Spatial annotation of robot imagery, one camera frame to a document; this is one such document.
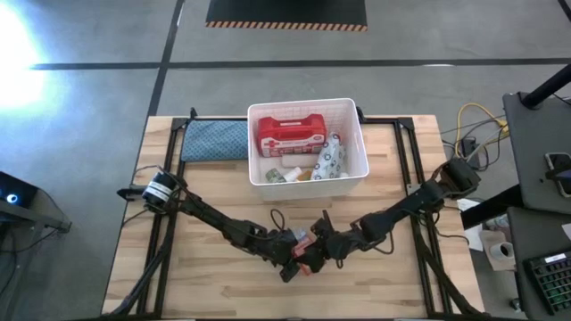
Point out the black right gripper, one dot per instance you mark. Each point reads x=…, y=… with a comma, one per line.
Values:
x=341, y=245

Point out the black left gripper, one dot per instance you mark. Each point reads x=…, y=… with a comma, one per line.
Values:
x=278, y=247

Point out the blue and red box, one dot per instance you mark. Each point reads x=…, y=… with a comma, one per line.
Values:
x=302, y=238

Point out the grey wipes pack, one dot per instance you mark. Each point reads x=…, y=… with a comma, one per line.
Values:
x=329, y=158

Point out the red first aid kit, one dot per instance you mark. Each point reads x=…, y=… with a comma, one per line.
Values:
x=290, y=136

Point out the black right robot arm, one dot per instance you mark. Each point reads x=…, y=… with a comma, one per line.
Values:
x=401, y=209

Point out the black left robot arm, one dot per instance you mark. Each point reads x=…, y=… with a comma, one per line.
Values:
x=214, y=218

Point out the white plastic bin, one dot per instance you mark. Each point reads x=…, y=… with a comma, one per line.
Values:
x=352, y=147

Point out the blue patterned cloth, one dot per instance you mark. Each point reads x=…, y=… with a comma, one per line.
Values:
x=214, y=140

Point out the white paper sheet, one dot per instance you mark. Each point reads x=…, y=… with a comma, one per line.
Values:
x=473, y=232

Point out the black support bar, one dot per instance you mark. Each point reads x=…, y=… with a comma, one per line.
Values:
x=490, y=209

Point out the black power adapter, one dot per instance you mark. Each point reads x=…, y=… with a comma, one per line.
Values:
x=470, y=149

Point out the tape roll on cardboard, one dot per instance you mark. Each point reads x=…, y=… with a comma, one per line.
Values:
x=502, y=252

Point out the grey side table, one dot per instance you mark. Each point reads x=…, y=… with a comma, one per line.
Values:
x=535, y=232

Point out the grey desk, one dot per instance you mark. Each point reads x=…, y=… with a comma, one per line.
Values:
x=531, y=156

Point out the black hazard-striped floor mat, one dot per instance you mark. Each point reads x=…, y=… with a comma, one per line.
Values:
x=285, y=13

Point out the black smartphone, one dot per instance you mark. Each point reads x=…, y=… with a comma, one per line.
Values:
x=560, y=171

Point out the black pole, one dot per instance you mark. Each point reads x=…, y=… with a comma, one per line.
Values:
x=546, y=89

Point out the black device with blue light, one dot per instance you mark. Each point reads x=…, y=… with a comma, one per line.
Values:
x=13, y=191

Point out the black metal table frame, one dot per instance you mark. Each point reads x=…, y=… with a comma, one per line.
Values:
x=401, y=147

